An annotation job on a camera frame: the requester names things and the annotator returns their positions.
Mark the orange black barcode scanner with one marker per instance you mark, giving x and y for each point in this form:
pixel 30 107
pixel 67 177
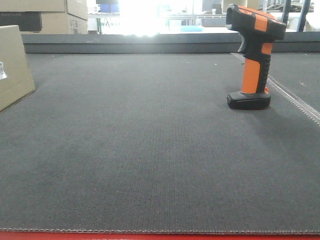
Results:
pixel 259 30

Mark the small cardboard package box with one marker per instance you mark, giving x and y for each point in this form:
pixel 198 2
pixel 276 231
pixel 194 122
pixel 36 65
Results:
pixel 16 80

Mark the black conveyor belt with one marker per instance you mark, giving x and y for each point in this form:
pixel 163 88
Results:
pixel 146 143

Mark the red conveyor frame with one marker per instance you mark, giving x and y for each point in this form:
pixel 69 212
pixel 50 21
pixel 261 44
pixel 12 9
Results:
pixel 19 235

